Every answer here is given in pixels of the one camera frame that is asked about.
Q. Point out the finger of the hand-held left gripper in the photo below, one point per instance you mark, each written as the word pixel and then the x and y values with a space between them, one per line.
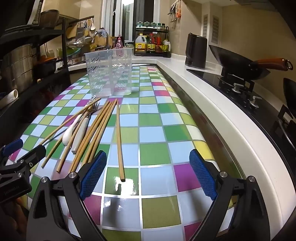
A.
pixel 32 155
pixel 12 146

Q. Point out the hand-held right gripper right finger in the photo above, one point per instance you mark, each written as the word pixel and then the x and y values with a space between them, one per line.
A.
pixel 203 176

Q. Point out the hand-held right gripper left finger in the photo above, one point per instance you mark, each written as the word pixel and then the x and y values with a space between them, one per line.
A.
pixel 93 176

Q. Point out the white spoon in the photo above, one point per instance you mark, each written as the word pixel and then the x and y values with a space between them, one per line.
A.
pixel 67 136

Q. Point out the group of wooden chopsticks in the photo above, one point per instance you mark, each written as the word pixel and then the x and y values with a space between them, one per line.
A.
pixel 119 139

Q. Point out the clear plastic utensil holder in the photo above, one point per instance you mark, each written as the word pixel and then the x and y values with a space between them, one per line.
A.
pixel 101 76

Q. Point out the white paper roll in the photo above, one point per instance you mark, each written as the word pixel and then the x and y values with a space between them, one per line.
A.
pixel 9 97

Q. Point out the colourful checkered table cover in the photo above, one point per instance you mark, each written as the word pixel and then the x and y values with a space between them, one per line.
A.
pixel 157 129

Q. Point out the large steel stockpot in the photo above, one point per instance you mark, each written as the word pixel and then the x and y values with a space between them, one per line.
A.
pixel 16 67

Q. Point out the black pot with orange lid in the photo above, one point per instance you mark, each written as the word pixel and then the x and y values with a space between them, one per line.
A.
pixel 45 67

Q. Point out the black gas stove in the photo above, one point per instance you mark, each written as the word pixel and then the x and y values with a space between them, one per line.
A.
pixel 208 74

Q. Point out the green plastic basin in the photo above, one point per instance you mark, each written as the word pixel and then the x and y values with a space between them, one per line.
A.
pixel 74 51

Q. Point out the black storage rack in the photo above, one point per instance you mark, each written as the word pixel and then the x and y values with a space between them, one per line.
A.
pixel 34 34

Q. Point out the black pan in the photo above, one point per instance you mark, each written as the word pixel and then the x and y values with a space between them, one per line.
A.
pixel 290 92

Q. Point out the black electric kettle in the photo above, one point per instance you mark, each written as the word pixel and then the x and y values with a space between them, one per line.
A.
pixel 196 51

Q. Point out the metal grater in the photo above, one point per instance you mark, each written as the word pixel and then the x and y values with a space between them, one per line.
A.
pixel 80 32

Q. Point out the microwave oven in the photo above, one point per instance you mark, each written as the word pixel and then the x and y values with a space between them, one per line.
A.
pixel 27 14

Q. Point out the small yellow oil dispenser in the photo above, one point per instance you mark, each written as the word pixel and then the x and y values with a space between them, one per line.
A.
pixel 166 47

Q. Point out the chrome faucet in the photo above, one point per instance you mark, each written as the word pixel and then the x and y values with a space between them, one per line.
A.
pixel 95 36

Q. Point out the pink dish soap bottle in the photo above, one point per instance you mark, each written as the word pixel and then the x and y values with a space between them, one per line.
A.
pixel 119 42

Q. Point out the yellow cooking oil bottle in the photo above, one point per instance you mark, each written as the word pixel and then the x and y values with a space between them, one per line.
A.
pixel 140 46

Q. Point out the red label sauce bottle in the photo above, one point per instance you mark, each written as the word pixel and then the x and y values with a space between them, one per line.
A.
pixel 158 45

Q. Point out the dark soy sauce bottle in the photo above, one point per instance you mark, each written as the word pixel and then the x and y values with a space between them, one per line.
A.
pixel 150 46

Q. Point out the blue patterned cloth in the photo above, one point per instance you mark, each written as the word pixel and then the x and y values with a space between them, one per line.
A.
pixel 103 33

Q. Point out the white hanging ladle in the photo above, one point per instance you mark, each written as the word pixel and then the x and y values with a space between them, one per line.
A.
pixel 92 26

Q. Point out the black spice rack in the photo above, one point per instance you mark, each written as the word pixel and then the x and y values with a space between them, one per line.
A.
pixel 151 29

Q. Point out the white framed window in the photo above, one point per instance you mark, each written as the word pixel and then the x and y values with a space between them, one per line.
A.
pixel 120 18

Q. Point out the row of spice jars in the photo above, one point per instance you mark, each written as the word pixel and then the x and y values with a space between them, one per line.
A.
pixel 150 23

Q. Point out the hanging kitchen tools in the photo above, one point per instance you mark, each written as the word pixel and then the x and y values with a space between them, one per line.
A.
pixel 177 12

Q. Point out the wide wall vent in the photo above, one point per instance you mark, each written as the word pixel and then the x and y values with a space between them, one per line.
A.
pixel 215 29

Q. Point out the narrow wall vent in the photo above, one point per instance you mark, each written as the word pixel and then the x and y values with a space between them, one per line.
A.
pixel 205 25

